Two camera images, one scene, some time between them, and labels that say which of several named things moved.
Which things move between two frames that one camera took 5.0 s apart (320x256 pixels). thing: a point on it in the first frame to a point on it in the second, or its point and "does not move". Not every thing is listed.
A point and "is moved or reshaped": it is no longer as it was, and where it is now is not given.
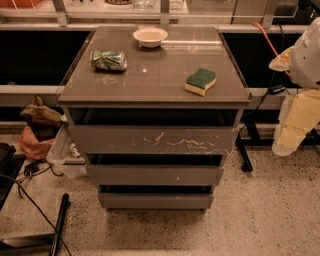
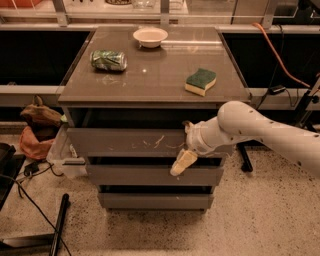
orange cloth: (32, 146) does not move
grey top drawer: (153, 139) is moved or reshaped
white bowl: (150, 37) does not move
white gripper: (307, 61) to (195, 140)
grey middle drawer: (159, 175) does not move
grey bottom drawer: (154, 201) does not move
